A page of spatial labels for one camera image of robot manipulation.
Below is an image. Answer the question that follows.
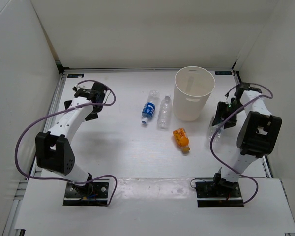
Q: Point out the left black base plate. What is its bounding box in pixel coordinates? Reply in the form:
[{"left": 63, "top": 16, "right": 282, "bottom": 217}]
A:
[{"left": 63, "top": 179, "right": 109, "bottom": 207}]

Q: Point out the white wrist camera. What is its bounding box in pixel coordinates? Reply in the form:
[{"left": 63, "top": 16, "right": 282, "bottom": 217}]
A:
[
  {"left": 225, "top": 90, "right": 235, "bottom": 104},
  {"left": 72, "top": 82, "right": 91, "bottom": 92}
]

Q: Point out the cream plastic bin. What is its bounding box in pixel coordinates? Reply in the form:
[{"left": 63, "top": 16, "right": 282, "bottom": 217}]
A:
[{"left": 173, "top": 66, "right": 216, "bottom": 121}]

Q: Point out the orange juice bottle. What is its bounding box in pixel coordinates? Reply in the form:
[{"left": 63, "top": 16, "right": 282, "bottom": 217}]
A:
[{"left": 173, "top": 128, "right": 190, "bottom": 153}]

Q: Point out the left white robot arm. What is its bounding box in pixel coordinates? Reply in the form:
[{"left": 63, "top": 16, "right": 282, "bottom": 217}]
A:
[{"left": 35, "top": 82, "right": 109, "bottom": 197}]

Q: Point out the blue corner sticker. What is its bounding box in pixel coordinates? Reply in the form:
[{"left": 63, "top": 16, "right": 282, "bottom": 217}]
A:
[
  {"left": 67, "top": 74, "right": 84, "bottom": 78},
  {"left": 215, "top": 71, "right": 233, "bottom": 76}
]

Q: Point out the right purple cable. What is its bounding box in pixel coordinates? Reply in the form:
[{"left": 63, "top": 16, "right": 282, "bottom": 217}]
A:
[{"left": 209, "top": 83, "right": 274, "bottom": 205}]

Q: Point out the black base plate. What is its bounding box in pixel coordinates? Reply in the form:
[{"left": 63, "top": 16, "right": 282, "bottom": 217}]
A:
[
  {"left": 63, "top": 179, "right": 109, "bottom": 207},
  {"left": 190, "top": 178, "right": 244, "bottom": 208}
]

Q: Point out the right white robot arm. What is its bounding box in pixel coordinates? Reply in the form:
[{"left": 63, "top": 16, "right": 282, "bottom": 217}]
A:
[{"left": 211, "top": 83, "right": 282, "bottom": 197}]

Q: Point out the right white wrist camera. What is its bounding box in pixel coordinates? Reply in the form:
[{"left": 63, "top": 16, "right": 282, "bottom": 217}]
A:
[{"left": 225, "top": 90, "right": 235, "bottom": 104}]

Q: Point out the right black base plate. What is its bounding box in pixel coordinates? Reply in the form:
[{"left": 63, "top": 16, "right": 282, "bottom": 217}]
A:
[{"left": 190, "top": 178, "right": 244, "bottom": 208}]

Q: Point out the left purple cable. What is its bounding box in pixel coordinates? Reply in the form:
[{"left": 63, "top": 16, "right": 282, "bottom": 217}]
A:
[{"left": 14, "top": 79, "right": 118, "bottom": 207}]

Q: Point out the aluminium table frame rail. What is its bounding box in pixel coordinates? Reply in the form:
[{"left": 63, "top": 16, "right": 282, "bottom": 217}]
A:
[{"left": 2, "top": 60, "right": 66, "bottom": 236}]

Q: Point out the purple cable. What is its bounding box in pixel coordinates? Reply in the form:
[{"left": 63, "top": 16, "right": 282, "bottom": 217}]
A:
[
  {"left": 209, "top": 83, "right": 274, "bottom": 205},
  {"left": 14, "top": 79, "right": 118, "bottom": 207}
]

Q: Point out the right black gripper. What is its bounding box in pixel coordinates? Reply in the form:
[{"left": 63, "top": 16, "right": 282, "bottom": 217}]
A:
[{"left": 212, "top": 100, "right": 245, "bottom": 130}]

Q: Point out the left blue corner sticker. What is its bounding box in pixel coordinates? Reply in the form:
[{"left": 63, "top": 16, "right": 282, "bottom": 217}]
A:
[{"left": 67, "top": 74, "right": 84, "bottom": 78}]

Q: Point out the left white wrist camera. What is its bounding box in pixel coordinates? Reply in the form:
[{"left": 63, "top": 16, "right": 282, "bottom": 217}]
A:
[{"left": 72, "top": 82, "right": 91, "bottom": 92}]

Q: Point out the clear plastic bottle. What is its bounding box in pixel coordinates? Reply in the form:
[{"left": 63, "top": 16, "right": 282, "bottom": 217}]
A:
[{"left": 157, "top": 94, "right": 173, "bottom": 130}]

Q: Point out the white label lemon bottle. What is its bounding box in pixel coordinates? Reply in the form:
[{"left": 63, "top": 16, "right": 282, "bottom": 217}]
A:
[{"left": 206, "top": 117, "right": 224, "bottom": 148}]

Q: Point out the right blue corner sticker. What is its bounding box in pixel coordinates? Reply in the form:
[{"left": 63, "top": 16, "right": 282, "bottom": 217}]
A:
[{"left": 215, "top": 71, "right": 233, "bottom": 76}]

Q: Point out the blue label plastic bottle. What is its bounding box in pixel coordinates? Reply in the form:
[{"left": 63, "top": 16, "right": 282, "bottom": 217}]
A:
[{"left": 141, "top": 90, "right": 160, "bottom": 125}]

